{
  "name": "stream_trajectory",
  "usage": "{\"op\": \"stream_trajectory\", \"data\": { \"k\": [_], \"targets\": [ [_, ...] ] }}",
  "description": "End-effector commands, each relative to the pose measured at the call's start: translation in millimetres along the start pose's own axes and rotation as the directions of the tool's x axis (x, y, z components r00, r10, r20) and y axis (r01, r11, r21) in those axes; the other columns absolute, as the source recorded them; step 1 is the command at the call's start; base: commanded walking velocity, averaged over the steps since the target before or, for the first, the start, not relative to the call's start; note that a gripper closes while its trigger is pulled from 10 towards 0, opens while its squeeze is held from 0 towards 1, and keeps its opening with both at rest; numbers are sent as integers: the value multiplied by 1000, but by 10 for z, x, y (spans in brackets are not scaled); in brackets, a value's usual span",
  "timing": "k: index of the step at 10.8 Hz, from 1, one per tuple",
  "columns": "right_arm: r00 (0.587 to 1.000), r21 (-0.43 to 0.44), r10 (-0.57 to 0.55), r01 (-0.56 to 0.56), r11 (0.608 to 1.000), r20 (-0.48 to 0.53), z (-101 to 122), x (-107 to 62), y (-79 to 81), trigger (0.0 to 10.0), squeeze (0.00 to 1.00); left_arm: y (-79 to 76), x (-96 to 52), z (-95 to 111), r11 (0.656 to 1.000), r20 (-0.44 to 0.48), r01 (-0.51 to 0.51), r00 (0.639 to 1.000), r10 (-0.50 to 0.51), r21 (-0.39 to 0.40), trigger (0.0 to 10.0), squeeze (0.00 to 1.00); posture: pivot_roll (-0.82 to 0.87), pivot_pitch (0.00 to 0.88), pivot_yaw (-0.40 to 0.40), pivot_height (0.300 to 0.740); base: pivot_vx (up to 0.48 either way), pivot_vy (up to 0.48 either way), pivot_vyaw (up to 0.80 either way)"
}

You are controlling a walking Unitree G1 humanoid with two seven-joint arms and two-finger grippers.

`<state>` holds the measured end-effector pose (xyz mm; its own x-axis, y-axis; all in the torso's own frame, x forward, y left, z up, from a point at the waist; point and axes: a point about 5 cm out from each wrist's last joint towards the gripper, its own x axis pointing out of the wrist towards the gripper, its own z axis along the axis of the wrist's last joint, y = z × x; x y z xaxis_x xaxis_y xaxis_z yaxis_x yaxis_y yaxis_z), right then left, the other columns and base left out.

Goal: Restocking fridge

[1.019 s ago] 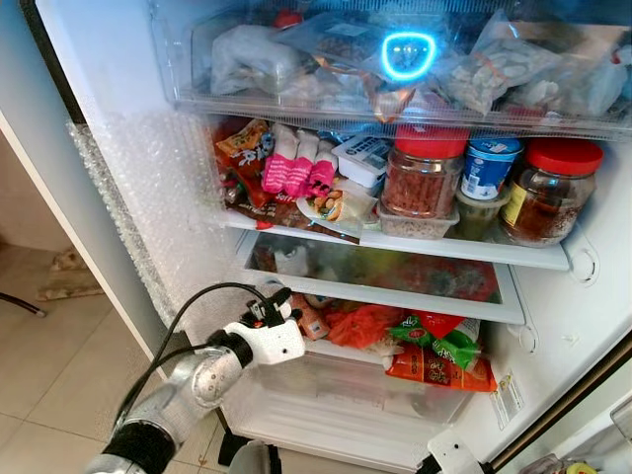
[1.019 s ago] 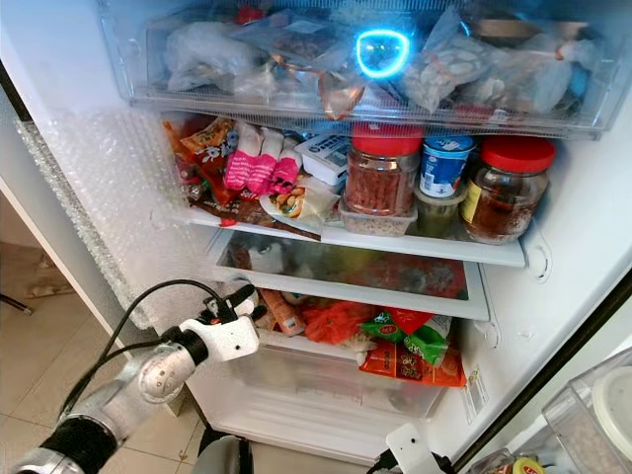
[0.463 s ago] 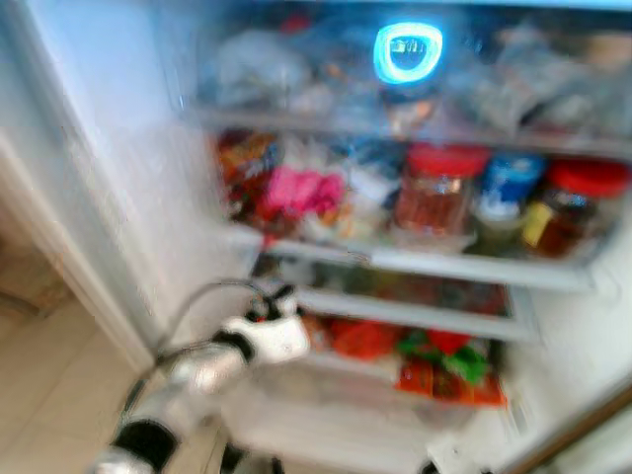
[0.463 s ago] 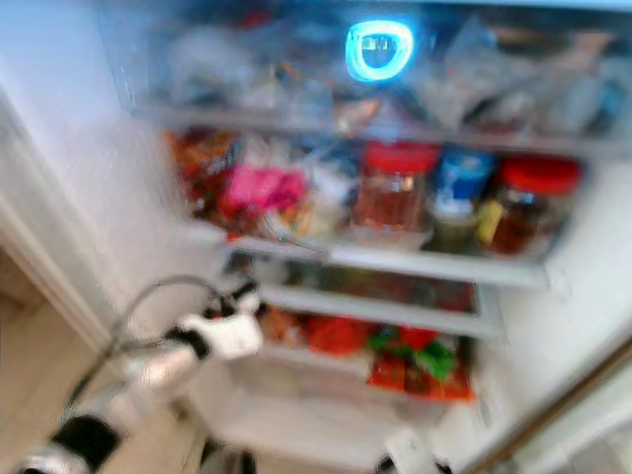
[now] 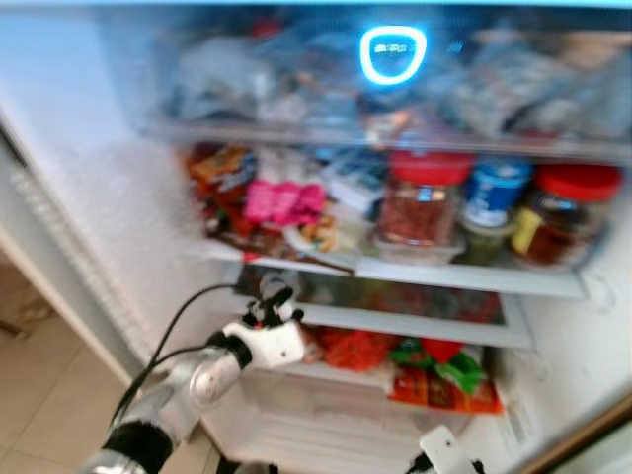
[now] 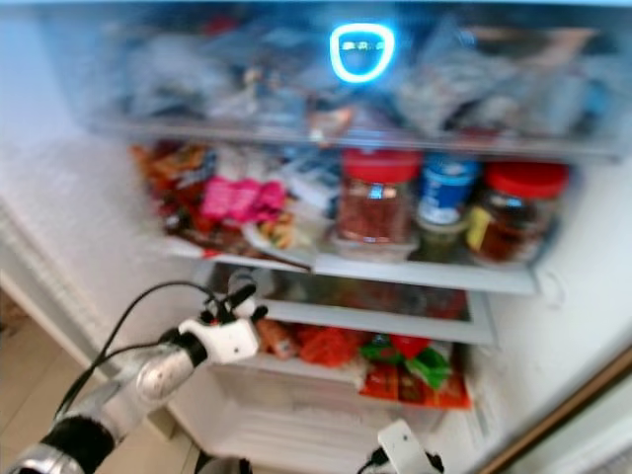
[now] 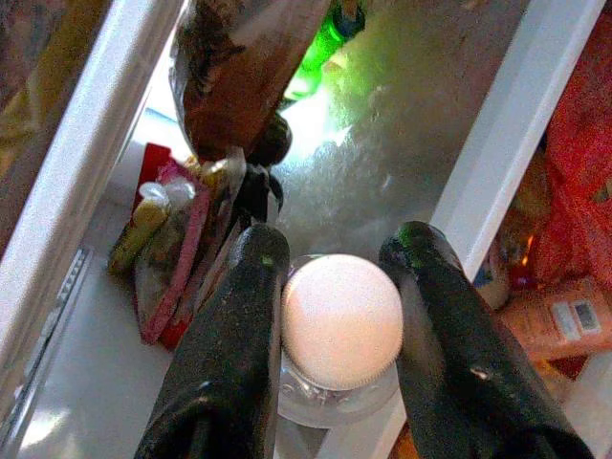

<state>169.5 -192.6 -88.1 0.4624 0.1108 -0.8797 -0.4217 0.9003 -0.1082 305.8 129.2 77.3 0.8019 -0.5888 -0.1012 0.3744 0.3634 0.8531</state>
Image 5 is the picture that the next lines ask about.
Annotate glass fridge shelf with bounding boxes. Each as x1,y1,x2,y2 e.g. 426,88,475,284
202,237,593,299

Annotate white crisper drawer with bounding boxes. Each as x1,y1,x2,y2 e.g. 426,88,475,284
202,365,524,474

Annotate tall red-lid jar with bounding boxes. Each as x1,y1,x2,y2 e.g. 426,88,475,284
375,150,475,248

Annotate orange snack package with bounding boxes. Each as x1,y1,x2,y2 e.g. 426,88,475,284
188,146,256,198

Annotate glowing blue fridge light ring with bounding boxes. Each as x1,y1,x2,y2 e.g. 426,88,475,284
358,25,429,87

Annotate clear fridge chiller drawer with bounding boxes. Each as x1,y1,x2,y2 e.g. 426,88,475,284
104,15,632,164

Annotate green and red packets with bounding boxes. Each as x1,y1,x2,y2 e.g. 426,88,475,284
390,338,503,416

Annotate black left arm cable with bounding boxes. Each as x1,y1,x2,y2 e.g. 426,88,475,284
114,283,270,426

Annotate wide red-lid dark jar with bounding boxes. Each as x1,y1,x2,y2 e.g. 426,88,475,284
513,163,623,268

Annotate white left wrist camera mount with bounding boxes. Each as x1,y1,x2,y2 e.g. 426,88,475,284
247,318,307,369

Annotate red vegetable bag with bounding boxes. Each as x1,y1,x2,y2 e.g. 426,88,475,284
316,328,396,371

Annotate green jar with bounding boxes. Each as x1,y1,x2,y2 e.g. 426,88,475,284
459,222,514,266

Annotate pink food package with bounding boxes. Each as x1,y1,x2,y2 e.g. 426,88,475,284
244,180,327,228

